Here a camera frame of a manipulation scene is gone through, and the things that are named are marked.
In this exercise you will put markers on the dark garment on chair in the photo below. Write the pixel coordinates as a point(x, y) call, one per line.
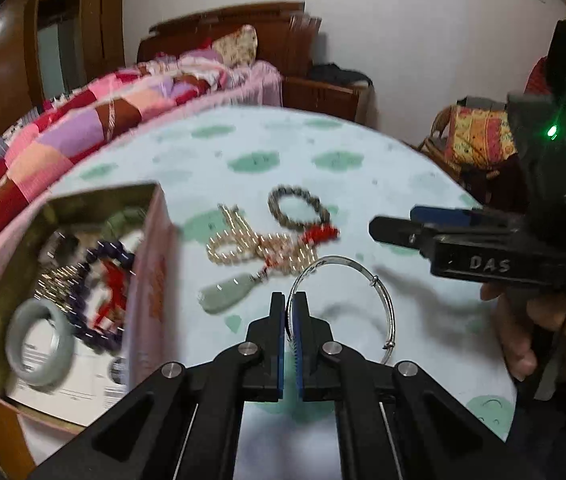
point(493, 185)

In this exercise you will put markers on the wooden nightstand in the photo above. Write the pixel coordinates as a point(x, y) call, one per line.
point(323, 97)

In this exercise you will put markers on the rectangular metal tin box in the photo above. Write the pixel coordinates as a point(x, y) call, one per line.
point(155, 260)

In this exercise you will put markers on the colourful patterned cushion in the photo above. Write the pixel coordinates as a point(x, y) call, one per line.
point(478, 130)

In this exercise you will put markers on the wicker chair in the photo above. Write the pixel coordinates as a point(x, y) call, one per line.
point(438, 125)

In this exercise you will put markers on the patchwork quilt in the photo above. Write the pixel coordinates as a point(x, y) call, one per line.
point(63, 130)

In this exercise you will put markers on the green jade bangle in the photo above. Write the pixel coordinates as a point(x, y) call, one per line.
point(123, 217)

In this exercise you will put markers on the cloud print tablecloth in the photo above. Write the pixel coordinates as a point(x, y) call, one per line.
point(363, 185)

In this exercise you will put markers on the printed paper leaflet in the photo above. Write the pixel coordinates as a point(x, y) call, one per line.
point(83, 375)

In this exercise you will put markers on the brown wooden wardrobe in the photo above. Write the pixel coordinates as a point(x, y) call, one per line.
point(98, 10)

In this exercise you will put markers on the red knot tassel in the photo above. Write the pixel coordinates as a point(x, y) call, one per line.
point(110, 282)
point(320, 235)

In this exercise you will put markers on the person's right hand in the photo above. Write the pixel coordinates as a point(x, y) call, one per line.
point(518, 330)

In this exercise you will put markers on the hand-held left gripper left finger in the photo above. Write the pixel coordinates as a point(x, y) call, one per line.
point(279, 350)

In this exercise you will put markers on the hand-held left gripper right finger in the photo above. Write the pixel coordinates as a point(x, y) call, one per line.
point(299, 355)

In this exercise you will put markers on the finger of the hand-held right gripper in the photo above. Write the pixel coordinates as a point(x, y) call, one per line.
point(398, 235)
point(443, 215)

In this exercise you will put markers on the green jade pendant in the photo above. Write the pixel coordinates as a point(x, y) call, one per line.
point(223, 297)

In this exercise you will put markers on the floral pillow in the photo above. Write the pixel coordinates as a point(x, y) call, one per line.
point(235, 45)

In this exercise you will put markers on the pale jade bangle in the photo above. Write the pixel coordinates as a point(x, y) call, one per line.
point(15, 340)

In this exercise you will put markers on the thin silver bangle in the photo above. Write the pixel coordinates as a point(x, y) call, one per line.
point(335, 259)

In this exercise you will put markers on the wooden bed headboard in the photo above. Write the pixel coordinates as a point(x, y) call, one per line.
point(273, 30)

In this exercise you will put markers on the silver wristwatch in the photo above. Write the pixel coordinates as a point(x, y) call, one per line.
point(55, 280)

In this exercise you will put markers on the dark clothes pile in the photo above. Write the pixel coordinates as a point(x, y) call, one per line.
point(338, 74)

